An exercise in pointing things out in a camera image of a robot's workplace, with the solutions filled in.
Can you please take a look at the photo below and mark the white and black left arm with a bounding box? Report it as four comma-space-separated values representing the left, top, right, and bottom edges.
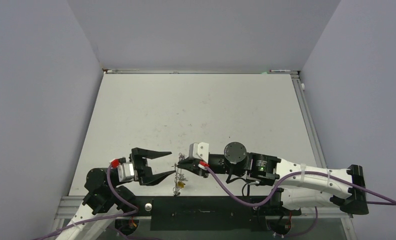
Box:
50, 147, 174, 240

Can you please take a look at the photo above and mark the aluminium table frame rail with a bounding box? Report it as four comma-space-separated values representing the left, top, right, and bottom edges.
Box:
290, 71, 327, 168

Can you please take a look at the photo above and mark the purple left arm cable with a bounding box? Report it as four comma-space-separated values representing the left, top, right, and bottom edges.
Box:
30, 158, 140, 240

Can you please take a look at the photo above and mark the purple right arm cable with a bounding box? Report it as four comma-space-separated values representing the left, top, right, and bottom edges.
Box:
199, 160, 396, 208

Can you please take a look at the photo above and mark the large metal keyring with rings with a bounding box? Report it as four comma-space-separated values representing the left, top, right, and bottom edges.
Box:
172, 153, 188, 197

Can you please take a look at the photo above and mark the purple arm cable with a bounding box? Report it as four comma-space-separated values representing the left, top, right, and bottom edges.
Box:
30, 158, 140, 240
199, 160, 396, 208

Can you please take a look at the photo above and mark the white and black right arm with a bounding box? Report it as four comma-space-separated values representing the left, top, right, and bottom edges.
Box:
177, 142, 369, 215

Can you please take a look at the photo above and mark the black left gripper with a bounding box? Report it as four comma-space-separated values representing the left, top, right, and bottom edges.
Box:
112, 148, 175, 186

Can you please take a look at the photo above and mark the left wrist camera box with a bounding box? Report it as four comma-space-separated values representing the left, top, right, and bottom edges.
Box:
117, 162, 135, 183

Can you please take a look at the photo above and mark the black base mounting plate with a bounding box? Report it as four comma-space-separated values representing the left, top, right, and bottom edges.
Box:
114, 196, 302, 235

